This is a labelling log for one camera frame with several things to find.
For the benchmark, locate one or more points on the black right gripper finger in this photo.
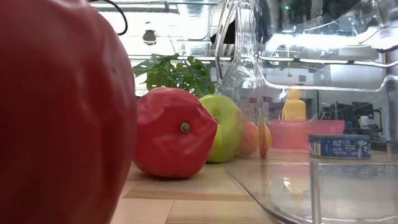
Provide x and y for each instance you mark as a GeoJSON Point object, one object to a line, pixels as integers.
{"type": "Point", "coordinates": [228, 35]}

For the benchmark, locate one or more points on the yellow plastic bottle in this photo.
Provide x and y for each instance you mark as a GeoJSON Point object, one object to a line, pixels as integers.
{"type": "Point", "coordinates": [293, 109]}

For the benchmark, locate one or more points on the red orange toy fruit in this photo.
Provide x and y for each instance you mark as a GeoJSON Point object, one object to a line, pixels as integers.
{"type": "Point", "coordinates": [250, 140]}

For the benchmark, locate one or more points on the clear plastic tray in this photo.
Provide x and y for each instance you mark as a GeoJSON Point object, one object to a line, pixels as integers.
{"type": "Point", "coordinates": [342, 193]}

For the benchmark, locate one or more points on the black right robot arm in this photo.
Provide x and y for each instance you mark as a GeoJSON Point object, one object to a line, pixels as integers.
{"type": "Point", "coordinates": [339, 7]}

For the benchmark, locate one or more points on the artificial green potted plant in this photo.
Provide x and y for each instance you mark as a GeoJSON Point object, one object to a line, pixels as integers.
{"type": "Point", "coordinates": [174, 77]}

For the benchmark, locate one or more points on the black ceiling fixture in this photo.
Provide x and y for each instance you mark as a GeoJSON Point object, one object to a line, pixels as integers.
{"type": "Point", "coordinates": [149, 37]}

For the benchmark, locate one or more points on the green toy apple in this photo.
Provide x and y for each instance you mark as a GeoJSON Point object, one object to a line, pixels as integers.
{"type": "Point", "coordinates": [224, 130]}

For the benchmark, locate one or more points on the red translucent plastic tray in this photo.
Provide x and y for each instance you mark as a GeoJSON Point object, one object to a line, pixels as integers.
{"type": "Point", "coordinates": [289, 137]}

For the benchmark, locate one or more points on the small red apple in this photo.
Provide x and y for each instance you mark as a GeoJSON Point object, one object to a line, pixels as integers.
{"type": "Point", "coordinates": [168, 140]}

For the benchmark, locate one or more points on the black background equipment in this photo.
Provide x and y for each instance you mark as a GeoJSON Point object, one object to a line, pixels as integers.
{"type": "Point", "coordinates": [351, 115]}

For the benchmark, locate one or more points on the silver tin can blue label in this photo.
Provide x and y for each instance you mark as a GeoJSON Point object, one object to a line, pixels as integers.
{"type": "Point", "coordinates": [339, 146]}

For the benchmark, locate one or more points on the red toy tomato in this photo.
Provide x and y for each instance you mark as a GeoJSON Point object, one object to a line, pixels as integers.
{"type": "Point", "coordinates": [62, 109]}

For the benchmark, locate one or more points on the silver ceiling duct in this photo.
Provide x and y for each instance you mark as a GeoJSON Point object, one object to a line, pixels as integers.
{"type": "Point", "coordinates": [194, 25]}

